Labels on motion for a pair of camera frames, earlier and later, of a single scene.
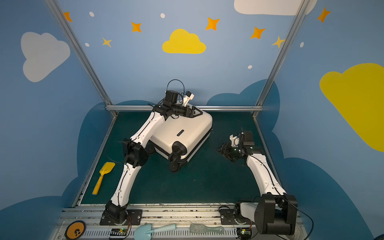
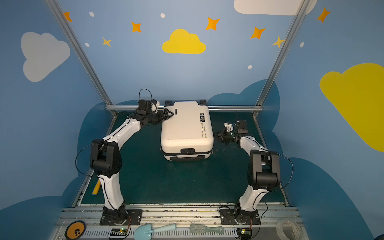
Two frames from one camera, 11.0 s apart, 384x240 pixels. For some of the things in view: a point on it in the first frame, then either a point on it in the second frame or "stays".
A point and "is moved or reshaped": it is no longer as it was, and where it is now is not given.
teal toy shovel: [143, 231] stays
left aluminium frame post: [77, 50] stays
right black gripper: [229, 151] -> [224, 136]
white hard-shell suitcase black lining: [179, 139] is moved or reshaped
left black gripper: [190, 111] -> [160, 114]
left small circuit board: [119, 232] stays
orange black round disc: [75, 230] stays
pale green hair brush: [198, 227] stays
